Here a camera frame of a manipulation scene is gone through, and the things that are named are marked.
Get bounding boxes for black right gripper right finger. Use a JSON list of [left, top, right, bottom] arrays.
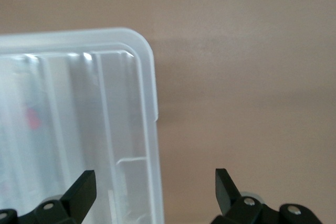
[[209, 168, 322, 224]]

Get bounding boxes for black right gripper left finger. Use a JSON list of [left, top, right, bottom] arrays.
[[0, 170, 97, 224]]

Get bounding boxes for clear plastic box lid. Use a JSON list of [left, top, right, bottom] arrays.
[[0, 26, 165, 224]]

